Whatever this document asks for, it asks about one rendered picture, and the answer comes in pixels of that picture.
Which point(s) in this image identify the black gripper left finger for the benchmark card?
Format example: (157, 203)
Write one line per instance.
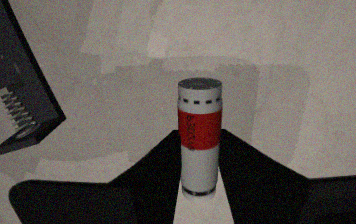
(146, 193)

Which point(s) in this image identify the white and red battery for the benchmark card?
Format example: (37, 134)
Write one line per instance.
(200, 107)

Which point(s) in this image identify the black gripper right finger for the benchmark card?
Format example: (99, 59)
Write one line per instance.
(262, 191)

